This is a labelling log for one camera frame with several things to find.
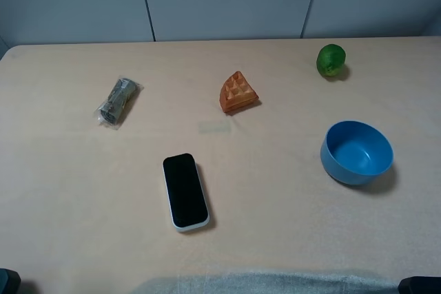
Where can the green lime fruit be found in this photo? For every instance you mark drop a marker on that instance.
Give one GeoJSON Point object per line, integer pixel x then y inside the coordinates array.
{"type": "Point", "coordinates": [330, 60]}

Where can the black object bottom right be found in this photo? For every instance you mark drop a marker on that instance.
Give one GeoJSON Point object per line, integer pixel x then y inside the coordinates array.
{"type": "Point", "coordinates": [420, 285]}

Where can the black object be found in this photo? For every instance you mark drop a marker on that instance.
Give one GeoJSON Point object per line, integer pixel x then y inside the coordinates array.
{"type": "Point", "coordinates": [9, 281]}
{"type": "Point", "coordinates": [420, 285]}

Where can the black object bottom left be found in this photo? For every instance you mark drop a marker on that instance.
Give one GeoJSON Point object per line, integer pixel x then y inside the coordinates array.
{"type": "Point", "coordinates": [9, 281]}

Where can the orange waffle piece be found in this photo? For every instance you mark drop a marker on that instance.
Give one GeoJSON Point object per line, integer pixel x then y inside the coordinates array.
{"type": "Point", "coordinates": [236, 93]}

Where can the black and white phone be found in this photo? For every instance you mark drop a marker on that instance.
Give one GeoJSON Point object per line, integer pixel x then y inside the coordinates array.
{"type": "Point", "coordinates": [187, 203]}

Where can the wrapped green leaf bundle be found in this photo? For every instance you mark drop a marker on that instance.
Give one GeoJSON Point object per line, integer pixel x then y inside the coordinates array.
{"type": "Point", "coordinates": [113, 111]}

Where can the blue plastic bowl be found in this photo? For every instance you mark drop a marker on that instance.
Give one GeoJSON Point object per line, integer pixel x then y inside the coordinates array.
{"type": "Point", "coordinates": [355, 153]}

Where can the grey cloth at bottom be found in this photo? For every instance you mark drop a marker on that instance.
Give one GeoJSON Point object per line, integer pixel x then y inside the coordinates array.
{"type": "Point", "coordinates": [267, 282]}

